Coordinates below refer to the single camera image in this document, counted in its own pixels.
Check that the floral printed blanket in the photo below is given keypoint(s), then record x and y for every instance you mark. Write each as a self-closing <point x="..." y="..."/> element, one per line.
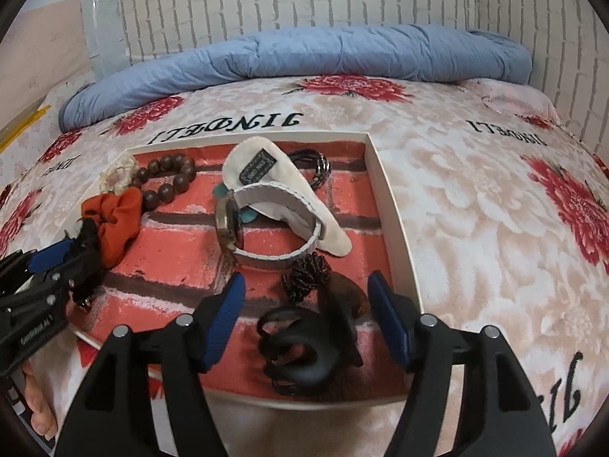
<point x="476" y="228"/>

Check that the person's left hand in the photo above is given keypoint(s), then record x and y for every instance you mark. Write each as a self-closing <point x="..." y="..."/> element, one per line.
<point x="40" y="400"/>

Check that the black hair claw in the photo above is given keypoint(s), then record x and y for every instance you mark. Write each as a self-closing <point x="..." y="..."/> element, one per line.
<point x="314" y="366"/>

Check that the cream scrunchie with black label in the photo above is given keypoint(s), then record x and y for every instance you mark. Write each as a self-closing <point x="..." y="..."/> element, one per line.
<point x="295" y="190"/>

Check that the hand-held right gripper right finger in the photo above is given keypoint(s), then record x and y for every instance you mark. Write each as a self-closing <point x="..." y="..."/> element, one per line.
<point x="388" y="323"/>

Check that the black scrunchie with charms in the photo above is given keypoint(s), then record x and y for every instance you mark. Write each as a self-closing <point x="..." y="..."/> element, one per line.
<point x="88" y="252"/>

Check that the white tray with brick lining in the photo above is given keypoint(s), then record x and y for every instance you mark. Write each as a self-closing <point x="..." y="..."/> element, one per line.
<point x="395" y="228"/>

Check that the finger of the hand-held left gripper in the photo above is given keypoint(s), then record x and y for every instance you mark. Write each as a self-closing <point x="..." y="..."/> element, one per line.
<point x="62" y="278"/>
<point x="47" y="254"/>

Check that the clear plastic container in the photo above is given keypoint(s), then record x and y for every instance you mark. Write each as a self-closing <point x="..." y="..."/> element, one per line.
<point x="102" y="24"/>

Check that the orange scrunchie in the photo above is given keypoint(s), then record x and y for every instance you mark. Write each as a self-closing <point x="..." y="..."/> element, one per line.
<point x="116" y="223"/>

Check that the rhinestone brown hair clip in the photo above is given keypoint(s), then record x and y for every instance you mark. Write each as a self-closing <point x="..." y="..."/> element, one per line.
<point x="352" y="295"/>

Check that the blue quilt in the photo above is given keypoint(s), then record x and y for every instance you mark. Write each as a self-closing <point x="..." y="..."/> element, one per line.
<point x="333" y="52"/>

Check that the yellow strip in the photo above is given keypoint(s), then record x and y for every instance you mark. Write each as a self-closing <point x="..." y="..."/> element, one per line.
<point x="35" y="115"/>

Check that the cream satin ruffled scrunchie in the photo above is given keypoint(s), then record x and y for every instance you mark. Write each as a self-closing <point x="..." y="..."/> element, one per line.
<point x="119" y="176"/>

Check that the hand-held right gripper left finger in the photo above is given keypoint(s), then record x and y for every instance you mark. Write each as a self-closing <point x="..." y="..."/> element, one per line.
<point x="223" y="323"/>

